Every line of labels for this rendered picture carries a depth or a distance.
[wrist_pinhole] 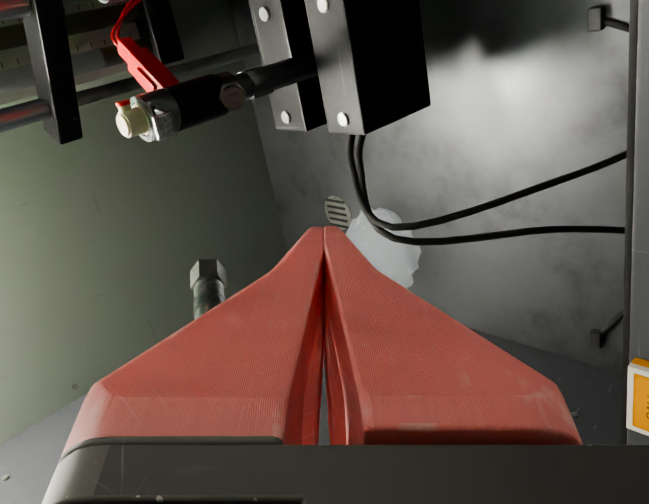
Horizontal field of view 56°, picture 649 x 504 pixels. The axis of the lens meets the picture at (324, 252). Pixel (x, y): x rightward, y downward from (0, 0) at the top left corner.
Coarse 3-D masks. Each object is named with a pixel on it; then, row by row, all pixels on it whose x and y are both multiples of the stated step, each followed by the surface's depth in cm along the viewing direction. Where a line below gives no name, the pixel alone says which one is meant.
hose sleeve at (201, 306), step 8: (200, 280) 36; (208, 280) 36; (216, 280) 36; (200, 288) 36; (208, 288) 36; (216, 288) 36; (200, 296) 35; (208, 296) 35; (216, 296) 35; (224, 296) 36; (200, 304) 35; (208, 304) 35; (216, 304) 35; (200, 312) 34
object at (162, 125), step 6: (162, 114) 34; (168, 114) 35; (156, 120) 34; (162, 120) 34; (168, 120) 35; (156, 126) 34; (162, 126) 34; (168, 126) 35; (156, 132) 34; (162, 132) 35; (168, 132) 35; (174, 132) 35; (162, 138) 35
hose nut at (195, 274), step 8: (200, 264) 37; (208, 264) 37; (216, 264) 37; (192, 272) 37; (200, 272) 36; (208, 272) 37; (216, 272) 37; (224, 272) 38; (192, 280) 37; (224, 280) 37; (192, 288) 37; (224, 288) 37
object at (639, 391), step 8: (640, 360) 38; (640, 376) 37; (640, 384) 38; (648, 384) 37; (640, 392) 38; (648, 392) 37; (640, 400) 38; (648, 400) 38; (640, 408) 38; (648, 408) 38; (640, 416) 39; (648, 416) 38; (632, 424) 39; (640, 424) 39; (648, 424) 38
